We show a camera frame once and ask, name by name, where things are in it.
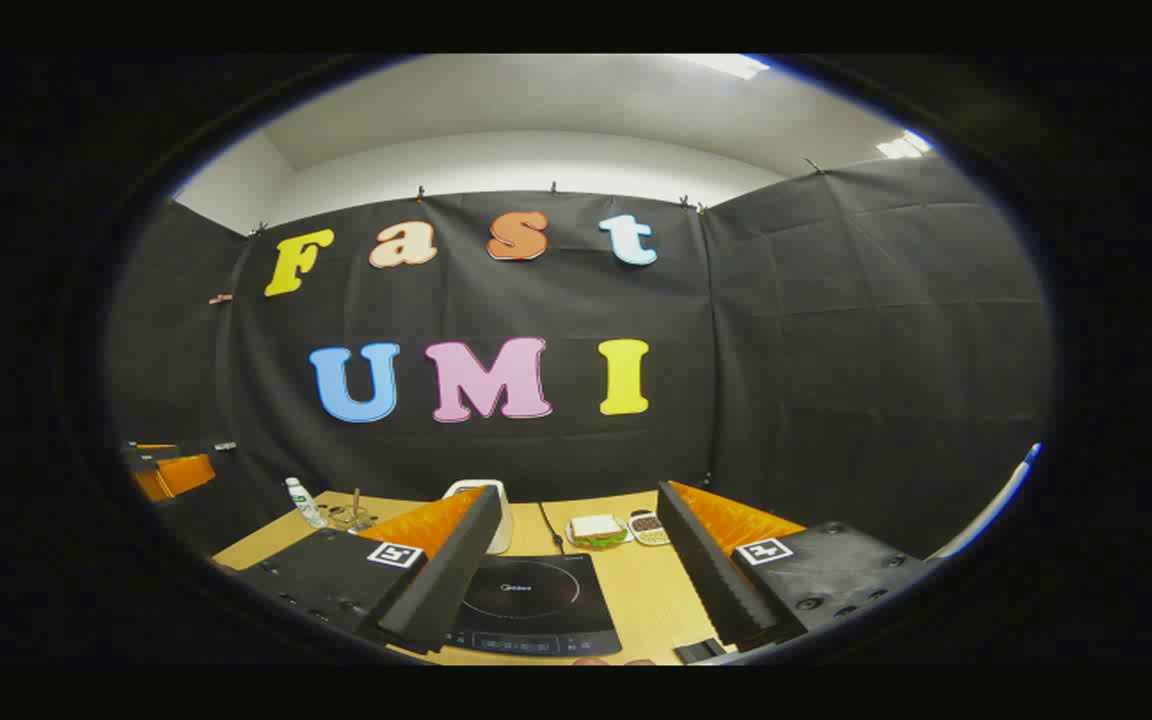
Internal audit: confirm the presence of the white divided tray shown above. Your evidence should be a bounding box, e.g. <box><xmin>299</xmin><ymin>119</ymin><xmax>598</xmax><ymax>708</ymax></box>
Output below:
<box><xmin>628</xmin><ymin>509</ymin><xmax>672</xmax><ymax>547</ymax></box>

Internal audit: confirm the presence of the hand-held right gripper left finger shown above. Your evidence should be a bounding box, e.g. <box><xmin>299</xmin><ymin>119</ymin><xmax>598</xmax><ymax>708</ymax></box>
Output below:
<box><xmin>236</xmin><ymin>485</ymin><xmax>505</xmax><ymax>656</ymax></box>

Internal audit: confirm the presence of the sandwich with lettuce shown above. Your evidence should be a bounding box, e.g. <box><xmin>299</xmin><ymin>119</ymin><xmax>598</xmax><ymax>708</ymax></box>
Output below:
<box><xmin>570</xmin><ymin>514</ymin><xmax>629</xmax><ymax>548</ymax></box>

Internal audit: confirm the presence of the white sandwich plate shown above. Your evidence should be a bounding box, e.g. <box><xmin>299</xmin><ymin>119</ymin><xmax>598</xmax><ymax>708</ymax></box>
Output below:
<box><xmin>565</xmin><ymin>518</ymin><xmax>634</xmax><ymax>550</ymax></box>

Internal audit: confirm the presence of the white drink bottle green label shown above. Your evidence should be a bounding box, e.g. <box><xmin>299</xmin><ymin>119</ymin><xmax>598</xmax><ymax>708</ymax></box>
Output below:
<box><xmin>284</xmin><ymin>477</ymin><xmax>329</xmax><ymax>529</ymax></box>

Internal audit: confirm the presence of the black power cable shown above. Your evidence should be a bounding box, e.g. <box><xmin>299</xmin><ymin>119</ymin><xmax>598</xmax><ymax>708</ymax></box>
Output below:
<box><xmin>536</xmin><ymin>502</ymin><xmax>567</xmax><ymax>556</ymax></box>

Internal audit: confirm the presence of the white pole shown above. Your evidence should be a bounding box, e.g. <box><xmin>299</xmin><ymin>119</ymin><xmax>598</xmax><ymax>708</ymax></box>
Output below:
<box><xmin>934</xmin><ymin>443</ymin><xmax>1044</xmax><ymax>561</ymax></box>

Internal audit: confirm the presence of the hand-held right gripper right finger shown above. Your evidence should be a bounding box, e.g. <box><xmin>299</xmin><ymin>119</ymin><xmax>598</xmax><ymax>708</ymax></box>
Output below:
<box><xmin>656</xmin><ymin>479</ymin><xmax>938</xmax><ymax>652</ymax></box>

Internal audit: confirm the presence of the black induction cooktop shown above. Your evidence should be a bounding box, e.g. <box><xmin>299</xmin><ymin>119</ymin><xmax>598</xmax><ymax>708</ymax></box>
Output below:
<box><xmin>441</xmin><ymin>553</ymin><xmax>624</xmax><ymax>658</ymax></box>

